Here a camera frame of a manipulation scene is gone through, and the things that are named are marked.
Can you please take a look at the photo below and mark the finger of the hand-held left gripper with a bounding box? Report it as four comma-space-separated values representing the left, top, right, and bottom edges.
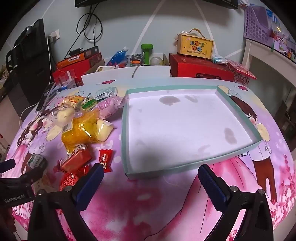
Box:
0, 159, 16, 174
20, 166, 45, 186

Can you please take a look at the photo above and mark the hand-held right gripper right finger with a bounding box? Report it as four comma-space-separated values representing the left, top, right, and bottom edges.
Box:
198, 164, 275, 241

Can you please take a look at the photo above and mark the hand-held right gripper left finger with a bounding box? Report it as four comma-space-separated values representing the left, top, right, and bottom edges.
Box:
28, 163, 104, 241

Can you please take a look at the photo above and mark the green white snack packet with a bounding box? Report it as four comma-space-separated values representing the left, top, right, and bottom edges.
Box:
26, 153, 48, 172

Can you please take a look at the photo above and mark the bright red snack packet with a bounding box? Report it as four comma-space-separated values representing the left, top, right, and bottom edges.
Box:
59, 165, 90, 192

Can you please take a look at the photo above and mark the small dark red candy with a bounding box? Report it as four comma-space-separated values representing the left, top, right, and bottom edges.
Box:
99, 149, 114, 173

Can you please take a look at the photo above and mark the red brown snack packet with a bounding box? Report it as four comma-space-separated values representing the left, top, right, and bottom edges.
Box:
60, 144, 92, 173

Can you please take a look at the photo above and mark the yellow jelly bag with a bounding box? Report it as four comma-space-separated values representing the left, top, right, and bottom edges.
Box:
61, 111, 100, 155

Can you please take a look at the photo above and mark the clear white bun packet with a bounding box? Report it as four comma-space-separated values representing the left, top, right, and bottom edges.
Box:
96, 118, 115, 142
51, 104, 78, 129

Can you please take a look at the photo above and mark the teal shallow cardboard tray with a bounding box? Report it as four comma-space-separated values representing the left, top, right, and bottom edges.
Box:
121, 85, 263, 179

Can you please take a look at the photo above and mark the green label round cake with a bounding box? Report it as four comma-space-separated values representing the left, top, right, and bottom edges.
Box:
80, 98, 97, 111

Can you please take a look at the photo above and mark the pink snack packet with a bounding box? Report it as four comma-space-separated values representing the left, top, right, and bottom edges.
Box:
96, 96, 126, 119

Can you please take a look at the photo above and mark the orange label roll cake packet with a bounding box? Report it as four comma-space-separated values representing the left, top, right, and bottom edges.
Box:
63, 95, 85, 107

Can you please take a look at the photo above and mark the mint green snack packet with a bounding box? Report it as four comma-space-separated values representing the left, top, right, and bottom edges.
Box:
94, 86, 117, 102

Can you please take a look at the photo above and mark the printed cartoon blanket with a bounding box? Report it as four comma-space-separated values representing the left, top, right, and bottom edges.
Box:
5, 76, 296, 241

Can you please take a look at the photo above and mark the smartphone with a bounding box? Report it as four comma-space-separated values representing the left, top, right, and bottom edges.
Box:
36, 81, 56, 112

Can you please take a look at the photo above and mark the clear plastic box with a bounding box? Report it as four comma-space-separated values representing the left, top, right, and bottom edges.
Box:
55, 70, 77, 88

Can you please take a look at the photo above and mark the black office chair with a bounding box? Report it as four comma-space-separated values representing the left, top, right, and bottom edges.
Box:
6, 19, 54, 93

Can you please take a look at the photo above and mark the white yellow card box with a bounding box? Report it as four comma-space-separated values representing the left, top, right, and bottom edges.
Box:
96, 65, 116, 74

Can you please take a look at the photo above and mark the orange box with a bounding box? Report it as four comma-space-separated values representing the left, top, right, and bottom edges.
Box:
57, 54, 87, 69

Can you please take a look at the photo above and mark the red patterned paper box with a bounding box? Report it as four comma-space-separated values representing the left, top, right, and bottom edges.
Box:
227, 60, 258, 87

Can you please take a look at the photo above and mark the dark red gift box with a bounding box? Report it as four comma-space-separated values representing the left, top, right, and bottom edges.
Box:
169, 53, 235, 81

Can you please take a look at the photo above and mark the light blue face mask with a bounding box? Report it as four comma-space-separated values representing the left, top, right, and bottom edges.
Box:
211, 53, 228, 64

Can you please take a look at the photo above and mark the white cardboard box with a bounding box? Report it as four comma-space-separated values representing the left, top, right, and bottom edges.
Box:
81, 53, 171, 86

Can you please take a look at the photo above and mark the blue plastic bag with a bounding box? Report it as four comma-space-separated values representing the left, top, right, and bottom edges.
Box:
105, 46, 129, 67

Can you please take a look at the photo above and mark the black box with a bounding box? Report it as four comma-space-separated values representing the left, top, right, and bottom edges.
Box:
83, 46, 99, 58

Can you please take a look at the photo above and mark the white shelf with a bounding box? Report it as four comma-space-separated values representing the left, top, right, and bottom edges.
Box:
242, 38, 296, 93

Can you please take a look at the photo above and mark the green dumbbell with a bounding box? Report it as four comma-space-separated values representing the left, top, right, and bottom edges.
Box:
142, 44, 154, 66

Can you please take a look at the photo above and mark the pile of colourful toys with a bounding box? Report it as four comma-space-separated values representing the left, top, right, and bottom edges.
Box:
270, 20, 296, 61

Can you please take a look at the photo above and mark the purple plastic basket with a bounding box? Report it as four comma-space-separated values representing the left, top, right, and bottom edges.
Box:
243, 6, 278, 46

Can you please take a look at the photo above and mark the white wall outlet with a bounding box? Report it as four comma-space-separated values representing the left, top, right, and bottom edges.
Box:
48, 29, 61, 43

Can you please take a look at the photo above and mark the yellow wooden box with handle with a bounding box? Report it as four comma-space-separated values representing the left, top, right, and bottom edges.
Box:
177, 28, 214, 61

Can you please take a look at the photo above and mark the black cable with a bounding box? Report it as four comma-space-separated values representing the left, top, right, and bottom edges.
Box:
65, 4, 103, 58

